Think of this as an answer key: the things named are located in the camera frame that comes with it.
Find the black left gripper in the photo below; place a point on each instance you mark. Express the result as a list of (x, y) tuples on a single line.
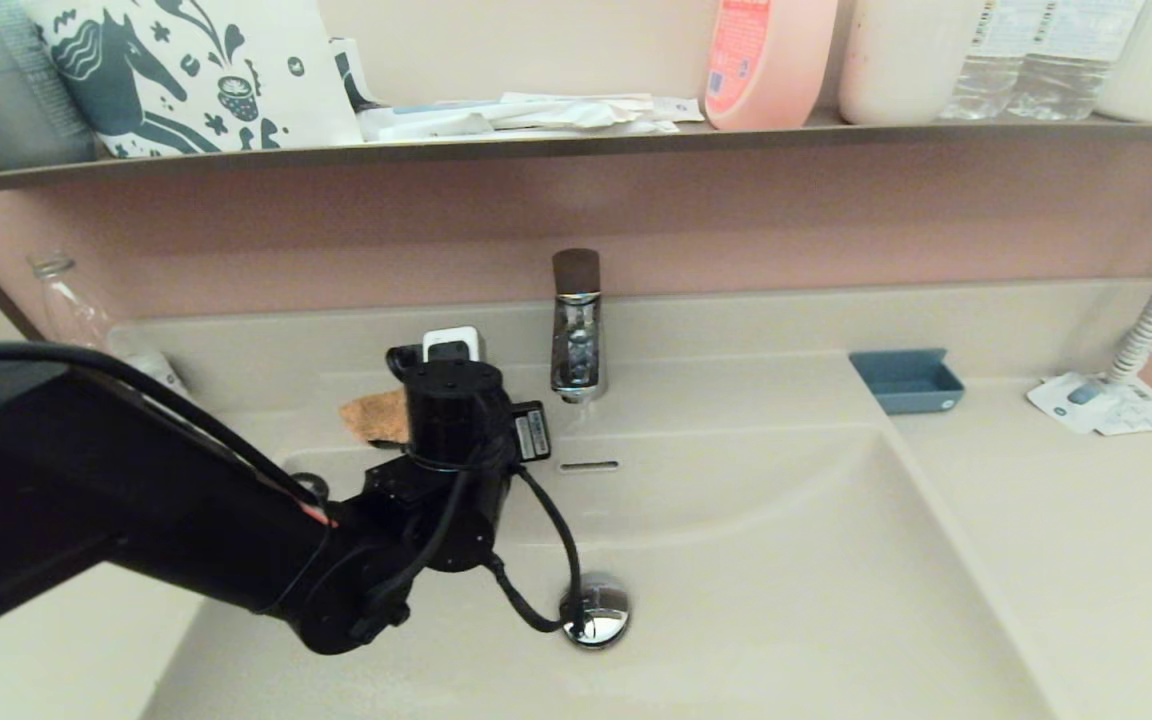
[(461, 420)]

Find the orange and grey cleaning cloth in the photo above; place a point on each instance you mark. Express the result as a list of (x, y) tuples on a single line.
[(376, 418)]

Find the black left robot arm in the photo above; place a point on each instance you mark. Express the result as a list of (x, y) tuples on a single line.
[(86, 480)]

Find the chrome sink drain stopper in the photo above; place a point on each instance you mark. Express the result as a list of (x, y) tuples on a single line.
[(604, 612)]

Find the beige wash basin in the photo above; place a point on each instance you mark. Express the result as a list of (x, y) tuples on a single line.
[(786, 600)]

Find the black tag with barcode stickers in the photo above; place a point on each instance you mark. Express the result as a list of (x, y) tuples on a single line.
[(533, 432)]

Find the white packet with blue stripe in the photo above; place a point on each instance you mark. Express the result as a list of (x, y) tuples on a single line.
[(433, 126)]

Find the crumpled clear plastic packet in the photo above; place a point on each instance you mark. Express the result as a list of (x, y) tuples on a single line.
[(586, 113)]

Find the white pouch with black print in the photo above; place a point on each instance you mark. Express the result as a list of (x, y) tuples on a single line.
[(354, 78)]

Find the small white printed sachet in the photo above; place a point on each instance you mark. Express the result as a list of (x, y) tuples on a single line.
[(681, 108)]

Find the clear uncapped plastic water bottle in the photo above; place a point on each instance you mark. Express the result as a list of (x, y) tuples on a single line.
[(76, 310)]

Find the white bag with horse print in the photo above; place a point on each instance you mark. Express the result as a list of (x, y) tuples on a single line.
[(186, 80)]

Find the blue plastic soap dish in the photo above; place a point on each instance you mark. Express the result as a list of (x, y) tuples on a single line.
[(904, 383)]

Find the pink lotion bottle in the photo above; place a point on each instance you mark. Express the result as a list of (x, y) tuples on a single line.
[(768, 60)]

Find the white smooth jar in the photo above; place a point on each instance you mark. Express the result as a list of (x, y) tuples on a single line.
[(896, 60)]

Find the white packet with blue logo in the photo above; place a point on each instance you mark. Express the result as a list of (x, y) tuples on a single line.
[(1051, 398)]

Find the clear labelled water bottle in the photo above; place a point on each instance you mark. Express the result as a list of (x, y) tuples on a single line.
[(986, 80), (1076, 70)]

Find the white printed paper leaflet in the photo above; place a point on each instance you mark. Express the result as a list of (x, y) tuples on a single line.
[(1151, 410)]

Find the brown wall shelf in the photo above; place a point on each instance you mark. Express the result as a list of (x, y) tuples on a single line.
[(536, 148)]

